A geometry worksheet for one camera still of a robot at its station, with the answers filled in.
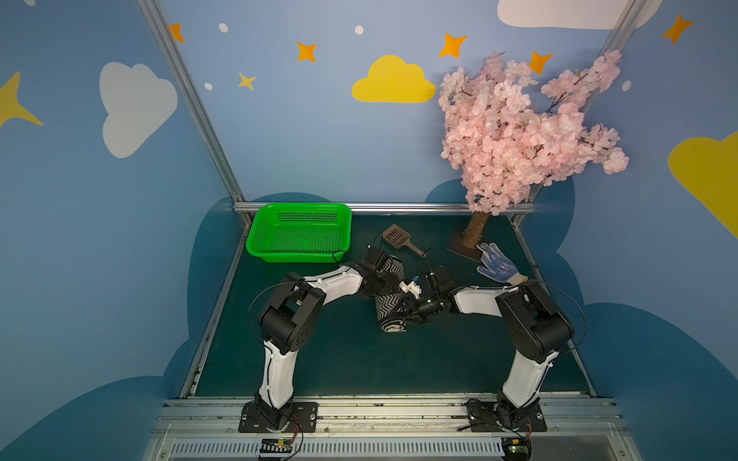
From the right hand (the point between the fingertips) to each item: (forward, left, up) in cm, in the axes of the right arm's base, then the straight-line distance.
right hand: (396, 316), depth 89 cm
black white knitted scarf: (-2, +1, +3) cm, 4 cm away
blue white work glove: (+25, -39, -5) cm, 47 cm away
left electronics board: (-35, +30, -6) cm, 47 cm away
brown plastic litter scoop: (+37, -1, -4) cm, 37 cm away
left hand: (+11, +2, 0) cm, 11 cm away
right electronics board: (-32, -32, -7) cm, 46 cm away
